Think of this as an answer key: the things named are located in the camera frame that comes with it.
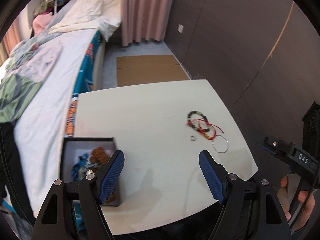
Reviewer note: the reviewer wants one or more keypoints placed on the green patterned blanket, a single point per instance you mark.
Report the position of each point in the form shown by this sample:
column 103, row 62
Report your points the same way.
column 16, row 94

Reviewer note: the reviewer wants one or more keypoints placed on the pink curtain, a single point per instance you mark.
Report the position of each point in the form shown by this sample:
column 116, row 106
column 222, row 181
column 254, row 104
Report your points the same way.
column 144, row 20
column 10, row 40

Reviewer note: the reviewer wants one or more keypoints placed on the pink curtain left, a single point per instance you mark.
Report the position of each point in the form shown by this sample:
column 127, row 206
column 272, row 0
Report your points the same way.
column 10, row 40

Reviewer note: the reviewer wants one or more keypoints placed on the white duvet and pillows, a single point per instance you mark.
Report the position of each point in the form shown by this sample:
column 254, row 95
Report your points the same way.
column 104, row 15

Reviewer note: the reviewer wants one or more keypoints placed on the black garment on bed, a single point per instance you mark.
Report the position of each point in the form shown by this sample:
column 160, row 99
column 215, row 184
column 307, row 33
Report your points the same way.
column 12, row 180

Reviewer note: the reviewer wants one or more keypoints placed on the black jewelry box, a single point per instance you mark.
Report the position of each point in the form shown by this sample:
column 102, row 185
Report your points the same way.
column 82, row 155

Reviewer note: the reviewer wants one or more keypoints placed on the white wall socket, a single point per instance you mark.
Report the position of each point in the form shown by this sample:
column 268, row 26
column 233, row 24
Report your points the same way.
column 180, row 28

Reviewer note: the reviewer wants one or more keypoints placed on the thin silver bangle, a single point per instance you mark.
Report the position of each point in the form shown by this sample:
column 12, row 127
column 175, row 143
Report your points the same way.
column 220, row 144

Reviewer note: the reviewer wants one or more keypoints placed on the pink plush toy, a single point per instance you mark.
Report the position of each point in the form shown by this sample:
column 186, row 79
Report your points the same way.
column 41, row 21

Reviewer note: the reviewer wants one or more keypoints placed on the bed with white sheet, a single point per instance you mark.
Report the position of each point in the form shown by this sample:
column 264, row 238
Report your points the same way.
column 40, row 130

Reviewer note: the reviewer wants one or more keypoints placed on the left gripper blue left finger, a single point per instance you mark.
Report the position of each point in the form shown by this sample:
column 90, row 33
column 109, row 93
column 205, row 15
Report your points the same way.
column 108, row 175

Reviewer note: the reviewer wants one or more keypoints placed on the white foam table board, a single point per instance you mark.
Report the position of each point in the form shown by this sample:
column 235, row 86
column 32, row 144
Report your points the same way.
column 162, row 128

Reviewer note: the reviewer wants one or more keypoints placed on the flattened brown cardboard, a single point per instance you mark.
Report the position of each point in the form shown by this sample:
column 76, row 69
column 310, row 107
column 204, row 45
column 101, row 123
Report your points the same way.
column 137, row 70

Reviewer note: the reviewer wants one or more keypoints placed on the person's right hand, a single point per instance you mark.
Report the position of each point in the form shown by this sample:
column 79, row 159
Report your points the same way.
column 296, row 197

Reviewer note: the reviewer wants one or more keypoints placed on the teal printed bed skirt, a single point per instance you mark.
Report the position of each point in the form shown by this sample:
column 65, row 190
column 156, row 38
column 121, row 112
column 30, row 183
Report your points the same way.
column 83, row 82

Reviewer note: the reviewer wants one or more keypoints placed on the pale printed t-shirt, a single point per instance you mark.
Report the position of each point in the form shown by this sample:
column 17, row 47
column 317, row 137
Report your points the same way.
column 40, row 66

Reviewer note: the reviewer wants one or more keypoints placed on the pink curtain right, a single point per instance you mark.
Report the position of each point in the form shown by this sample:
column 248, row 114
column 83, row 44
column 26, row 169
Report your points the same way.
column 144, row 20

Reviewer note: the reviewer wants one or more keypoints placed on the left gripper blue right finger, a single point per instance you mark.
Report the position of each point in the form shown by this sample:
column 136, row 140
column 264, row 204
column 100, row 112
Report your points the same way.
column 215, row 176

